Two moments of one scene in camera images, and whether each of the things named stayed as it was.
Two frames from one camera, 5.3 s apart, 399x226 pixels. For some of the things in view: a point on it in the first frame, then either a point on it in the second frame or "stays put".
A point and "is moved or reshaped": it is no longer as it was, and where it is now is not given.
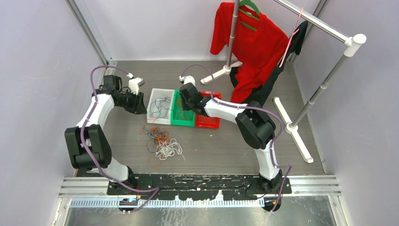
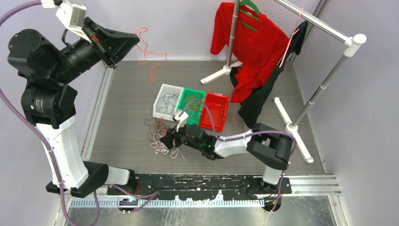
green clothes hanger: (251, 4) stays put
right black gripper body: (187, 104) → (180, 137)
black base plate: (202, 187) stays put
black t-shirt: (295, 46) stays put
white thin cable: (164, 150) is moved or reshaped
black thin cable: (158, 108) is moved or reshaped
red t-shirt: (259, 44) stays put
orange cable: (180, 113) is moved or reshaped
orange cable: (162, 137) → (146, 52)
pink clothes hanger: (295, 30) stays put
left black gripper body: (130, 101) → (83, 55)
